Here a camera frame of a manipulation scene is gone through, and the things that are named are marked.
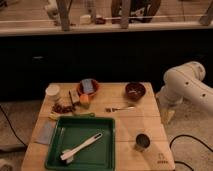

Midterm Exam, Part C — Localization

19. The black cable right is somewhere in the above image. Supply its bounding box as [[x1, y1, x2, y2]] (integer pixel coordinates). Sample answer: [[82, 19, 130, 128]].
[[169, 134, 213, 171]]

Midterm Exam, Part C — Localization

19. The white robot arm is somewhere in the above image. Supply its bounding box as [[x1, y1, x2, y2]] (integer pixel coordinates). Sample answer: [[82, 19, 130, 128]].
[[156, 61, 213, 124]]

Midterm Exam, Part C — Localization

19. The green plastic tray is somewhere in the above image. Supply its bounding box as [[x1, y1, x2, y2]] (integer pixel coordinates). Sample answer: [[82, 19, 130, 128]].
[[45, 117, 115, 171]]

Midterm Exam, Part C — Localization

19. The white plastic spatula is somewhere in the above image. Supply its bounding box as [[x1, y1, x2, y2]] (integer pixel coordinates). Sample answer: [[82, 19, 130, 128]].
[[60, 133, 103, 160]]

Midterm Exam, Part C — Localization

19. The blue sponge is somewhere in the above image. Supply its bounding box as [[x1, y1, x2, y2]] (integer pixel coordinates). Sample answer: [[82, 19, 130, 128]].
[[81, 79, 94, 94]]

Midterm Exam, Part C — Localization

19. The metal can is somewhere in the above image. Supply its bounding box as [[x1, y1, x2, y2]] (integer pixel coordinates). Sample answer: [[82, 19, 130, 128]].
[[135, 134, 150, 152]]

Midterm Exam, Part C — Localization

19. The orange fruit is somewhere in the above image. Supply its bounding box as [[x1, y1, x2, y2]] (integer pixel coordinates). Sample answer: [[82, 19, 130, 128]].
[[80, 94, 90, 108]]

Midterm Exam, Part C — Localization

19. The yellow banana toy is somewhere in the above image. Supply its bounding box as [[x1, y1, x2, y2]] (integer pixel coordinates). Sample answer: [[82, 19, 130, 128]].
[[48, 113, 60, 121]]

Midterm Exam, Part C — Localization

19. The brown wooden block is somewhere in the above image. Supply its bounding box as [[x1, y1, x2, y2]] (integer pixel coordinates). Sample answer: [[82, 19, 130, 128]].
[[69, 89, 80, 104]]

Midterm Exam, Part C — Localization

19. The black cable left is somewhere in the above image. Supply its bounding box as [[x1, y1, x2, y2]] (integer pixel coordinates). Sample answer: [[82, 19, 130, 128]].
[[0, 105, 28, 148]]

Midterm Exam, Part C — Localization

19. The white paper cup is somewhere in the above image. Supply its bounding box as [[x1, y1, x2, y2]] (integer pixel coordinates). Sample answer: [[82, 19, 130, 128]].
[[45, 85, 60, 101]]

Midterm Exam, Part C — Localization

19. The wooden board table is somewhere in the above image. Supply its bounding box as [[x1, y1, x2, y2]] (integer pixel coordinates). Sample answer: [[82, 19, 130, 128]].
[[21, 83, 175, 171]]

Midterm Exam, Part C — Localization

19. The dark red bowl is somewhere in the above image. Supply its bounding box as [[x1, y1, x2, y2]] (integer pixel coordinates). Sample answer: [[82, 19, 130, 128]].
[[125, 82, 146, 101]]

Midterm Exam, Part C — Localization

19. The black cable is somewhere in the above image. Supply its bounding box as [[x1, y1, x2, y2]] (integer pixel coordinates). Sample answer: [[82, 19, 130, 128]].
[[169, 134, 213, 171], [0, 105, 28, 148]]

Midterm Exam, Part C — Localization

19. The orange bowl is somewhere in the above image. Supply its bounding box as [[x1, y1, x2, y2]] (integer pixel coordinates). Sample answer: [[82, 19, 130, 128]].
[[77, 78, 99, 97]]

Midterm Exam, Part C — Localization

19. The metal fork dark handle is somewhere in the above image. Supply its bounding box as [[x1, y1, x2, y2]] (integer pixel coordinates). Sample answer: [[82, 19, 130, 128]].
[[105, 106, 135, 113]]

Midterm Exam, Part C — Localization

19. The grey blue cloth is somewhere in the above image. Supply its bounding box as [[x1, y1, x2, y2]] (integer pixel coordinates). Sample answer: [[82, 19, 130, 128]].
[[35, 121, 54, 145]]

